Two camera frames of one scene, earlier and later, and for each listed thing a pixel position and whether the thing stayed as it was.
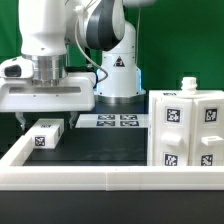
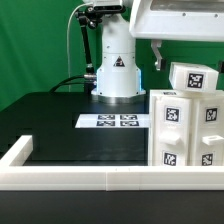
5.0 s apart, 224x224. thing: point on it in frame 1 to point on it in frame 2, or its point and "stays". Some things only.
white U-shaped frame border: x=14 y=175 stays
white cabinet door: x=172 y=131 stays
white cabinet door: x=207 y=133 stays
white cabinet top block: x=47 y=133 to x=193 y=77
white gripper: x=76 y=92 to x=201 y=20
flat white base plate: x=113 y=121 stays
